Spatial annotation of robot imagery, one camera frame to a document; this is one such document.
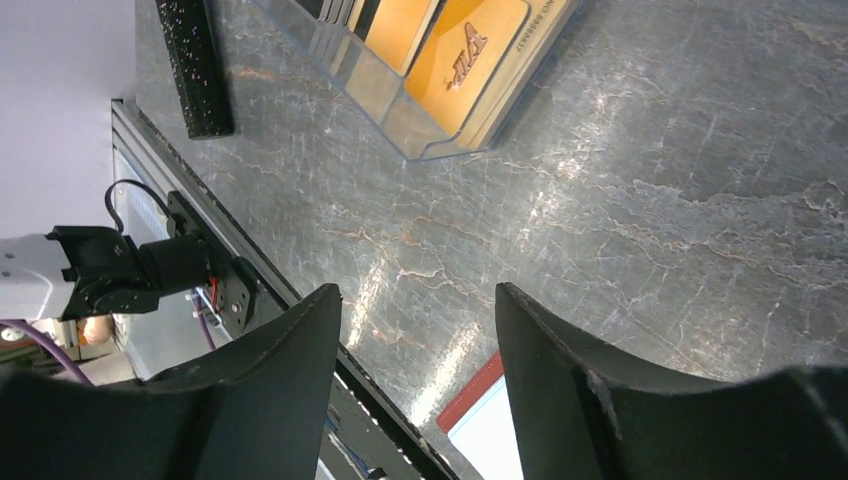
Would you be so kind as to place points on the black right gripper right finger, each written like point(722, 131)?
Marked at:
point(584, 409)

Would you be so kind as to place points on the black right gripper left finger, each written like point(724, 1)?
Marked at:
point(254, 408)

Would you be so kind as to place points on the red leather card holder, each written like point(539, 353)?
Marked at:
point(478, 422)

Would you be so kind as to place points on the clear acrylic card tray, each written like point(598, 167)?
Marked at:
point(373, 86)

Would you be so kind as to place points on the gold VIP card stack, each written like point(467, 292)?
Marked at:
point(477, 60)

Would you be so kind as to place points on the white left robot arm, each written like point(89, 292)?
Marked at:
point(76, 272)

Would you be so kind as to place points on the gold card stack middle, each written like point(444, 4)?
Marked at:
point(392, 29)

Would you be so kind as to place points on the black VIP card stack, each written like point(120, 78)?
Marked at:
point(337, 12)

